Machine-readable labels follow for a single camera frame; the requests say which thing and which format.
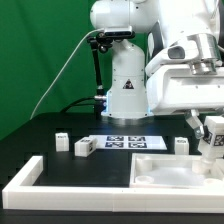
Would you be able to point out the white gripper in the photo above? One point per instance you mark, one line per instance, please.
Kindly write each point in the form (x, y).
(173, 88)

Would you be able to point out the white square table top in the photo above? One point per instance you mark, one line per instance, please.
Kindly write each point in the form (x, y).
(173, 171)

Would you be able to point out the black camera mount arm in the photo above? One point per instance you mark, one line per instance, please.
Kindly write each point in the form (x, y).
(98, 66)

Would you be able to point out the grey camera on mount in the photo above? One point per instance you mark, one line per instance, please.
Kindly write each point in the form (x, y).
(118, 32)

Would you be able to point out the white U-shaped fence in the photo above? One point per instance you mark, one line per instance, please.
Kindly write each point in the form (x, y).
(22, 193)

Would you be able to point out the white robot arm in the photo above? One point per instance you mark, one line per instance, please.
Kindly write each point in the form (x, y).
(156, 25)

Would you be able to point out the sheet with fiducial markers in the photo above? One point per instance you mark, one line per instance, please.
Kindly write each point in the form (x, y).
(135, 142)

